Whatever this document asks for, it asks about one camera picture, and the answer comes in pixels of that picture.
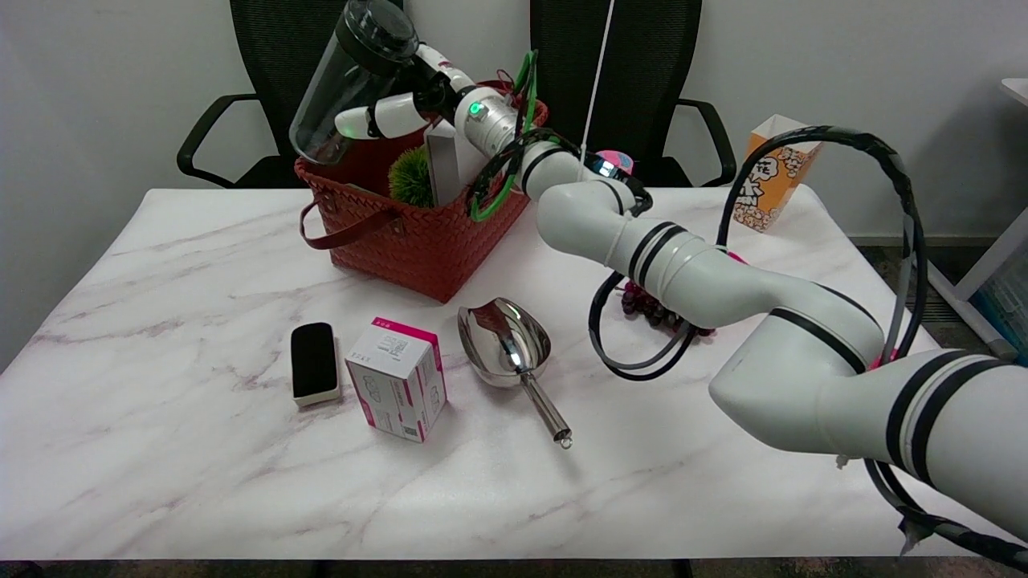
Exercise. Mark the green spiky ball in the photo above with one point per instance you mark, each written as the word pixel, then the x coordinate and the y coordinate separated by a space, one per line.
pixel 411 177

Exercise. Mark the white side table frame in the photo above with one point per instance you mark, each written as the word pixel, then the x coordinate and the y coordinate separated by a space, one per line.
pixel 964 277

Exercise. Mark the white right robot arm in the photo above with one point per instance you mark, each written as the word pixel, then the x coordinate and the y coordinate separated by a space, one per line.
pixel 723 277

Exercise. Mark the translucent blue storage bin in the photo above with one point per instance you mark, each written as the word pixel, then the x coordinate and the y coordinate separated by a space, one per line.
pixel 1010 305

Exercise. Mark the pink white carton box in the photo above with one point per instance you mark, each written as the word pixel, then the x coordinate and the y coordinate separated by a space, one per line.
pixel 397 381

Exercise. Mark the black whiteboard eraser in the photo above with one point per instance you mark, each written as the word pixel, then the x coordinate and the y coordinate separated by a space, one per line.
pixel 313 361

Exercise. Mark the white grey cardboard box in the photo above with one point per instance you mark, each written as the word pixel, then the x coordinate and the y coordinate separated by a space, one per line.
pixel 446 164

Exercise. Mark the orange white popcorn box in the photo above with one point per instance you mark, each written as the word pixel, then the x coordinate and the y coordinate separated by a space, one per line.
pixel 771 181

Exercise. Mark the silver metal scoop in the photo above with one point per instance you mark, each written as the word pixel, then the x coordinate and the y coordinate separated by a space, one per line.
pixel 504 341

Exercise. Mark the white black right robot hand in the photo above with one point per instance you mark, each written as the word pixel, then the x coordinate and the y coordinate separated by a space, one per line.
pixel 393 112

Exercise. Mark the clear bottle with black lid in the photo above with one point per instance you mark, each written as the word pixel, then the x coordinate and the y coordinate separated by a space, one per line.
pixel 345 76

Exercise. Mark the red woven basket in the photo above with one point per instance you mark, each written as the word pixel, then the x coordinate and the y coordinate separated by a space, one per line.
pixel 401 241

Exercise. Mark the pink-lidded teal jar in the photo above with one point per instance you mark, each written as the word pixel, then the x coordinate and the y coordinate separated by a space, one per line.
pixel 617 160

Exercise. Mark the white zip tie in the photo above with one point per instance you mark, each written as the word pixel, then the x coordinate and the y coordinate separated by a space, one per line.
pixel 598 72

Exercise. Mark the purple grape bunch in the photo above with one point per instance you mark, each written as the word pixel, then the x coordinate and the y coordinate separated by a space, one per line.
pixel 636 303

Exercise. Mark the black mesh office chair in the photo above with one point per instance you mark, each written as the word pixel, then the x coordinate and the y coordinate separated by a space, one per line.
pixel 273 72
pixel 642 72

